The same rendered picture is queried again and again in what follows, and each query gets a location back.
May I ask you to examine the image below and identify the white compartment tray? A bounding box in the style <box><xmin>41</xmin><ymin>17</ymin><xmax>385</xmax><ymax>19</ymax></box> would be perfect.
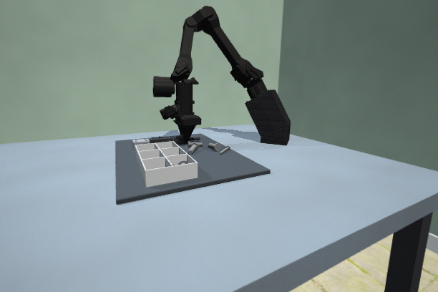
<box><xmin>135</xmin><ymin>141</ymin><xmax>198</xmax><ymax>188</ymax></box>

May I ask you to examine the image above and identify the grey clevis fork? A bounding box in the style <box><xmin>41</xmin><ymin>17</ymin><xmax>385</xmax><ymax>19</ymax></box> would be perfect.
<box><xmin>174</xmin><ymin>135</ymin><xmax>200</xmax><ymax>145</ymax></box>

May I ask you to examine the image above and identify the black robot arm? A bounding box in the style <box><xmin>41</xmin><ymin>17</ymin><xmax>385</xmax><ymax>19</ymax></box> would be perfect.
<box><xmin>153</xmin><ymin>6</ymin><xmax>268</xmax><ymax>120</ymax></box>

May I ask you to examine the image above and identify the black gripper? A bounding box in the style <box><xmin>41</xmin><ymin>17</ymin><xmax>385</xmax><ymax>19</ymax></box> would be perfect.
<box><xmin>171</xmin><ymin>97</ymin><xmax>201</xmax><ymax>142</ymax></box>

